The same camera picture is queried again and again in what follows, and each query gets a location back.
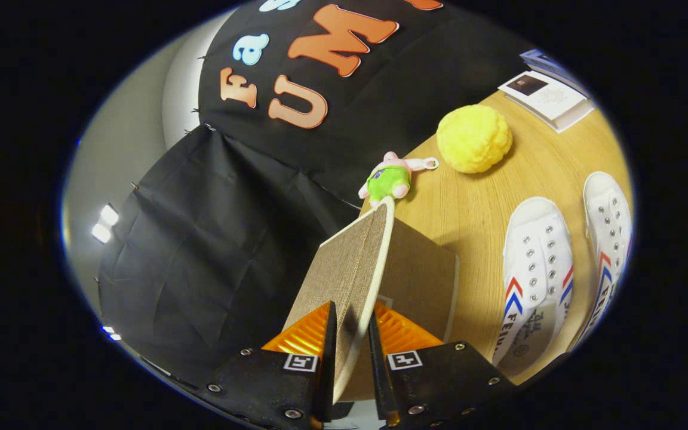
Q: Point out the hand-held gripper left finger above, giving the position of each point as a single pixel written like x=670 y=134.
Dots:
x=327 y=370

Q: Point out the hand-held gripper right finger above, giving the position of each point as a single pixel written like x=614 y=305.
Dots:
x=378 y=370

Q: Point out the brown fabric storage box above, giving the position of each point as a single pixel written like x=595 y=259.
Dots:
x=350 y=269

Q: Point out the white canvas shoe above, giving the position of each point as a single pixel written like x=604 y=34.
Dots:
x=610 y=221
x=538 y=257

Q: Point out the black backdrop cloth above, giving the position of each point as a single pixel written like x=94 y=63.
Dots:
x=230 y=239

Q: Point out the small ceiling light panel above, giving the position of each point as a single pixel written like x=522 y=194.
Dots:
x=112 y=332

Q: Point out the yellow plush ball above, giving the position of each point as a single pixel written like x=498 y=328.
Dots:
x=474 y=138

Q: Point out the large ceiling light panel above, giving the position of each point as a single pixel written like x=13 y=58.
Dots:
x=105 y=224

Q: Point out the white paperback book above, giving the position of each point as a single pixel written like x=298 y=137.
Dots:
x=550 y=98

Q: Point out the blue cover book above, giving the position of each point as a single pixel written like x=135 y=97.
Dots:
x=550 y=63

